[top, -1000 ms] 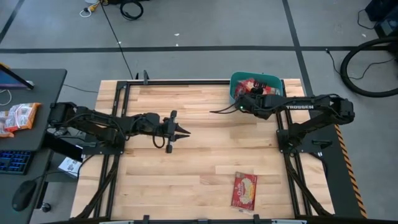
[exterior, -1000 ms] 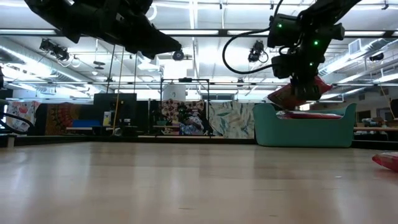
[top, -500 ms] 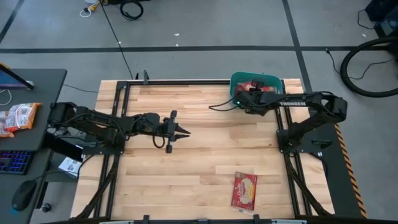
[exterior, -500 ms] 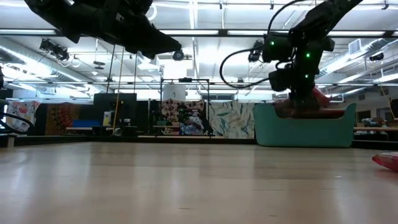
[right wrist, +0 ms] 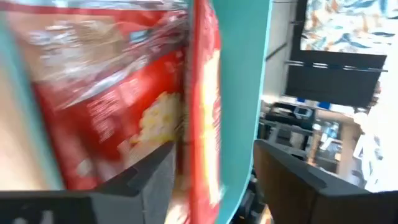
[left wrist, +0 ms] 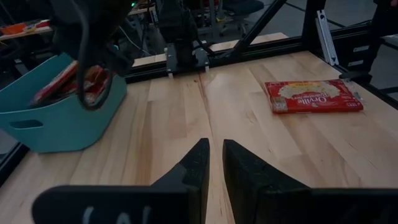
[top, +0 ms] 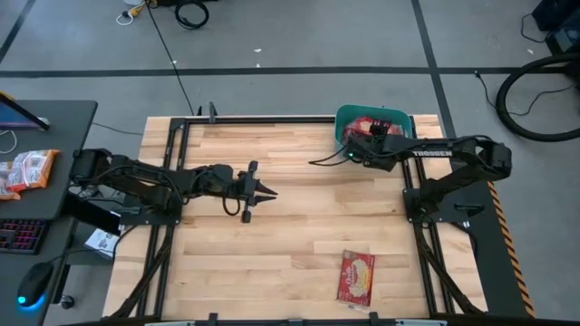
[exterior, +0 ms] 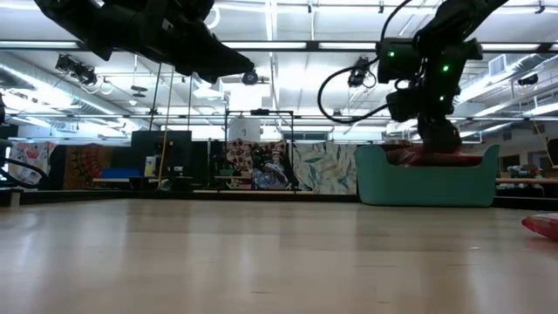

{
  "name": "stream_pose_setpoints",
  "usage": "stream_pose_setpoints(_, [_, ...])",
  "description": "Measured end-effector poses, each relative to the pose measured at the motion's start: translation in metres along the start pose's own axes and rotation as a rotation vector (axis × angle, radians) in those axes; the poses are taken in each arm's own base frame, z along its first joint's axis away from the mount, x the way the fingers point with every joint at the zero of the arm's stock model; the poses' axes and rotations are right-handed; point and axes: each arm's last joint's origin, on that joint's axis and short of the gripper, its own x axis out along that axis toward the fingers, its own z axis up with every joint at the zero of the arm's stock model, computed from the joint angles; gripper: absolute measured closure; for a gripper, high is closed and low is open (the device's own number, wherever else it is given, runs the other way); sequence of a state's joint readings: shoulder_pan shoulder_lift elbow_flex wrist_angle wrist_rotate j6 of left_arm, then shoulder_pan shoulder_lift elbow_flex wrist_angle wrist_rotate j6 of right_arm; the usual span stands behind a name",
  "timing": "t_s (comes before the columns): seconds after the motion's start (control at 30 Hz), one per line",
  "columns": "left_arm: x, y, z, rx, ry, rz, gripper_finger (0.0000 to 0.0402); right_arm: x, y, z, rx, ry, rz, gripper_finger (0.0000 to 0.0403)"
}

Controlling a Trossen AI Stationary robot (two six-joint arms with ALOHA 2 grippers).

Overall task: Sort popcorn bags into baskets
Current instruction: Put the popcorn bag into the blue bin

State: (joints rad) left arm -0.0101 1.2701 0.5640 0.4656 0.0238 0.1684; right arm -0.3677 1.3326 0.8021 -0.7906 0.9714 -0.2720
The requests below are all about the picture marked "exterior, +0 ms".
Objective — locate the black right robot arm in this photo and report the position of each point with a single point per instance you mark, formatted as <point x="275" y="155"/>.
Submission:
<point x="449" y="26"/>

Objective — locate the round black ceiling fixture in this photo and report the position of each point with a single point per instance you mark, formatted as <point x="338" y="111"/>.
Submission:
<point x="249" y="79"/>

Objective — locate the black panel screen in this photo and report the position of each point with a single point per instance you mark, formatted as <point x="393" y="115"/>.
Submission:
<point x="178" y="148"/>

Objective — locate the brown circle patterned cloth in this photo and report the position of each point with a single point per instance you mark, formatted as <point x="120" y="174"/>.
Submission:
<point x="235" y="154"/>

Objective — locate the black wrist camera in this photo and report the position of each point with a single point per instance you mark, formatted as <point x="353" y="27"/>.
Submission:
<point x="192" y="11"/>
<point x="403" y="107"/>

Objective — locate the small yellow white carton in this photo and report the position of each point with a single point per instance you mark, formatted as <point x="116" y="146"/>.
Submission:
<point x="150" y="166"/>

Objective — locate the thin yellow pole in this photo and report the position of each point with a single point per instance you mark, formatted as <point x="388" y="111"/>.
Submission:
<point x="163" y="150"/>

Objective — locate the white ceiling air vent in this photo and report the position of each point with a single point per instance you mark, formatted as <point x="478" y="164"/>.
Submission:
<point x="498" y="65"/>

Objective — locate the black table edge rail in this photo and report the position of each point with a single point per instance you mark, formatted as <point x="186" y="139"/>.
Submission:
<point x="183" y="196"/>

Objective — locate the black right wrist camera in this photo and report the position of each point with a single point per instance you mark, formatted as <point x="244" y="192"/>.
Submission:
<point x="403" y="107"/>

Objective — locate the floral patterned cloth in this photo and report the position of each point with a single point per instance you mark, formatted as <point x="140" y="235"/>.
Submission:
<point x="32" y="157"/>

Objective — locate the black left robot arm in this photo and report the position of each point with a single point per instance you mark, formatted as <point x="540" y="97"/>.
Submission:
<point x="87" y="22"/>

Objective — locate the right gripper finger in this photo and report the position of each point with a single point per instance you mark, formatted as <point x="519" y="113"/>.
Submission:
<point x="451" y="137"/>
<point x="430" y="138"/>

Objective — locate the blue box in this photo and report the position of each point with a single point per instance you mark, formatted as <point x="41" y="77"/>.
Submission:
<point x="122" y="173"/>

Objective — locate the black ceiling speaker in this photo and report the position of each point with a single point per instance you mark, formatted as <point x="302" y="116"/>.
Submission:
<point x="527" y="79"/>

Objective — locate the leaf patterned cloth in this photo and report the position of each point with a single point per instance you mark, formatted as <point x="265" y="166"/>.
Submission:
<point x="327" y="168"/>

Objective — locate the teal plastic basket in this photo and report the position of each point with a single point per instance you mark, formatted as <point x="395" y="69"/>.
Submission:
<point x="427" y="187"/>

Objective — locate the orange red patterned cloth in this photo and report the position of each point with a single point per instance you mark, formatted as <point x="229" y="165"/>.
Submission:
<point x="91" y="163"/>

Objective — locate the black metal frame rig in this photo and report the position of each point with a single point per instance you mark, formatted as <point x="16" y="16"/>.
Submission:
<point x="260" y="112"/>

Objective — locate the black ceiling camera cluster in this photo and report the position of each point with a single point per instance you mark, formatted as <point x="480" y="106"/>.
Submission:
<point x="85" y="76"/>

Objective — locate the red Orville Redenbacher popcorn bag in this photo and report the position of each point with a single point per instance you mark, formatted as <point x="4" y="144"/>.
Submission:
<point x="405" y="158"/>
<point x="545" y="227"/>

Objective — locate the wooden background table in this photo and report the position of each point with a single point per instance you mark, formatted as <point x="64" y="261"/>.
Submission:
<point x="117" y="179"/>
<point x="523" y="180"/>

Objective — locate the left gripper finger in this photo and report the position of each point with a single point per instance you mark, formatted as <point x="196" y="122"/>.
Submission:
<point x="226" y="54"/>
<point x="213" y="74"/>

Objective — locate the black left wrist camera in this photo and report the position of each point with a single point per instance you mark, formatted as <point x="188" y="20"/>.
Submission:
<point x="192" y="11"/>

